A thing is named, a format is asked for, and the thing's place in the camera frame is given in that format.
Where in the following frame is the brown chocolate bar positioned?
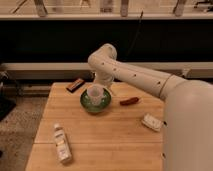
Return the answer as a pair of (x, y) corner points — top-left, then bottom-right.
(66, 78), (85, 93)

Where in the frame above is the white ceramic cup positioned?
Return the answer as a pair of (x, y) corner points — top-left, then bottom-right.
(87, 84), (104, 106)

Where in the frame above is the green ceramic bowl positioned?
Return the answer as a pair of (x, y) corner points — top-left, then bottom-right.
(80, 88), (111, 114)

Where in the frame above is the brown sausage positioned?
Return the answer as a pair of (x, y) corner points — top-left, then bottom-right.
(120, 97), (139, 106)

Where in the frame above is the white rectangular packet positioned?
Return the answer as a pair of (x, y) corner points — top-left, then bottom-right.
(142, 114), (162, 132)

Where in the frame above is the black cable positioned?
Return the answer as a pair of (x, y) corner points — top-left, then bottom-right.
(124, 10), (145, 61)

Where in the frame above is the white plastic bottle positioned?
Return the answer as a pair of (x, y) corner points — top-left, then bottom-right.
(54, 123), (72, 164)

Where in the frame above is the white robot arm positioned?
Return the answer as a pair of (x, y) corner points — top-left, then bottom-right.
(88, 44), (213, 171)

